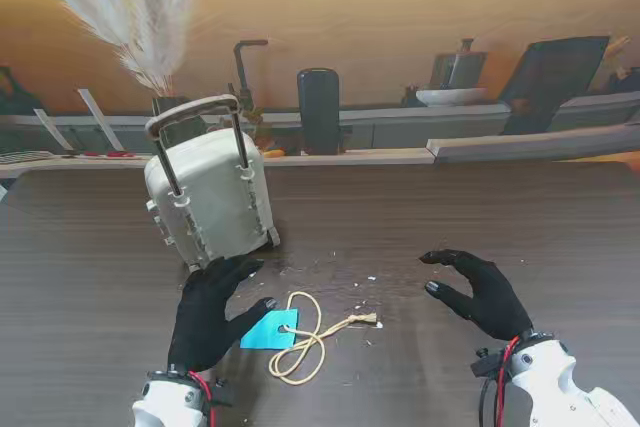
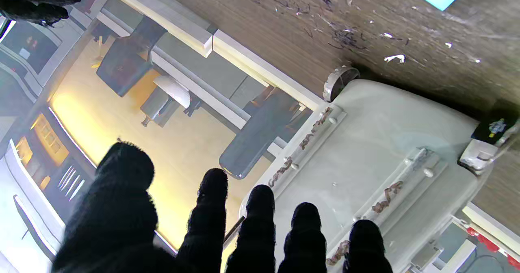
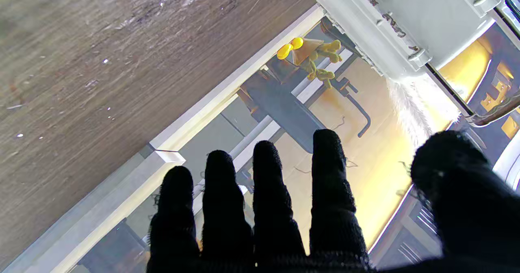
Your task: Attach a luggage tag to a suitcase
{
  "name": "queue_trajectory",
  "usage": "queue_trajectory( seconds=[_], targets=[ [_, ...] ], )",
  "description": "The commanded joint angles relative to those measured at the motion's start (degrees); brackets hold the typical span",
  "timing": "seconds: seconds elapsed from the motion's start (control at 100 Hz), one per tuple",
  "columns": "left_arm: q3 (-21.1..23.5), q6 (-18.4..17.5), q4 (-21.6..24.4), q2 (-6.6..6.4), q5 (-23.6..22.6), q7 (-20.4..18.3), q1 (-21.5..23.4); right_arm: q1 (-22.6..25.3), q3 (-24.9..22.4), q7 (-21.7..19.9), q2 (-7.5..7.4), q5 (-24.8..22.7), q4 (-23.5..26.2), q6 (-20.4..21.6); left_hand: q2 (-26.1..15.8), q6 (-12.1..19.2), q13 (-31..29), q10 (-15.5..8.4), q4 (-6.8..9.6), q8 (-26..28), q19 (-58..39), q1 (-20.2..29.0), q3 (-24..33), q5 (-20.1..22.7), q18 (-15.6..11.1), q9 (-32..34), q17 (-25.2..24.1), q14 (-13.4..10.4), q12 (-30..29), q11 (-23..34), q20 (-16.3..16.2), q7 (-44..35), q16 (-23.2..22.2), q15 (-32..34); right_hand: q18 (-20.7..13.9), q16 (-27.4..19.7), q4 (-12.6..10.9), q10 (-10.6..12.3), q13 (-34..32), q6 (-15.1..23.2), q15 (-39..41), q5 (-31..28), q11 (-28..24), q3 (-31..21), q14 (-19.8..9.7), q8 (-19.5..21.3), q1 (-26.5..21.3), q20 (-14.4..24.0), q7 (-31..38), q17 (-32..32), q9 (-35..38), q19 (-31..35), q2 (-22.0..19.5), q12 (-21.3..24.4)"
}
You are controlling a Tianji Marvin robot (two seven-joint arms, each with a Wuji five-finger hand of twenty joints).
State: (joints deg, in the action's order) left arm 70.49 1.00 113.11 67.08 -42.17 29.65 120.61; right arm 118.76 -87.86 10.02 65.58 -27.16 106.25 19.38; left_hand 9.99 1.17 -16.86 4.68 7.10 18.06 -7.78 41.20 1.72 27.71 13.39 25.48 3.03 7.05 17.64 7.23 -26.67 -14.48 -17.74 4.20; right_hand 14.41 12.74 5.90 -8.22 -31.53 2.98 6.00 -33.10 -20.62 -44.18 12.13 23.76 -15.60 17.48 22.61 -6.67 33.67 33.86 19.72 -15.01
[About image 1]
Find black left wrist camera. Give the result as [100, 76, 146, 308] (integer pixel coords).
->
[212, 377, 235, 408]

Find tray with red items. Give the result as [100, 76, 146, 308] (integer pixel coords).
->
[62, 149, 144, 161]

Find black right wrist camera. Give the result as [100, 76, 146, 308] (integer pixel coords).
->
[471, 346, 506, 378]

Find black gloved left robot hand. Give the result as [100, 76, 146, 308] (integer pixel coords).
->
[167, 255, 278, 373]

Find white shallow bowl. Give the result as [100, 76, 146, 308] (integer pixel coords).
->
[415, 86, 488, 108]

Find red and black arm cables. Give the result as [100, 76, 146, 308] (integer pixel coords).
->
[478, 336, 521, 427]
[188, 370, 219, 427]

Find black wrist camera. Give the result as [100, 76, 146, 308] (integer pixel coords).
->
[471, 346, 506, 378]
[212, 377, 235, 408]

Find black rounded cylinder speaker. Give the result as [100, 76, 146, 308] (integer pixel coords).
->
[296, 67, 341, 156]

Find cream twisted string loop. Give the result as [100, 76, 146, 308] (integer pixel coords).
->
[268, 290, 379, 386]

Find black kitchen faucet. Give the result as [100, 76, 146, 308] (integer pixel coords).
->
[227, 39, 270, 111]

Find long white slat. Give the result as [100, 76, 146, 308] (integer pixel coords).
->
[77, 88, 125, 152]

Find red and black right arm cables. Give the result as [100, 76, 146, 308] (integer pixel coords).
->
[478, 336, 521, 427]

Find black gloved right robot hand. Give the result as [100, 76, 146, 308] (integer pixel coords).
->
[418, 249, 535, 342]

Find white pampas grass plumes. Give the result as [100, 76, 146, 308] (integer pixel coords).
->
[9, 0, 204, 97]

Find grey metal grille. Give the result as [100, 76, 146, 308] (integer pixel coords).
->
[0, 149, 56, 166]

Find orange coral shaped decoration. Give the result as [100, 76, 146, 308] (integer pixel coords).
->
[242, 105, 287, 158]

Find red and black left arm cables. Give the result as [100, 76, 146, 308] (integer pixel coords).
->
[188, 370, 219, 427]

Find teal paper luggage tag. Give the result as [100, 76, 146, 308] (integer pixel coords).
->
[239, 308, 300, 351]

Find dark tilted board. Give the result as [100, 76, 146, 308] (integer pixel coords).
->
[498, 35, 611, 136]

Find dark ribbed vase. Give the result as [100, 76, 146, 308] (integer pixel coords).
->
[151, 94, 207, 148]

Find light wooden ledge board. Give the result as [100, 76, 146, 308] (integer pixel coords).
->
[0, 147, 436, 179]

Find grey metal pot with lid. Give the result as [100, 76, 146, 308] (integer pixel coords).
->
[430, 38, 489, 91]

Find short white slat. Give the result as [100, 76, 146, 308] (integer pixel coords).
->
[33, 107, 75, 151]

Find small beige toy suitcase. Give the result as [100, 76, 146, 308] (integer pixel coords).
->
[143, 94, 281, 273]

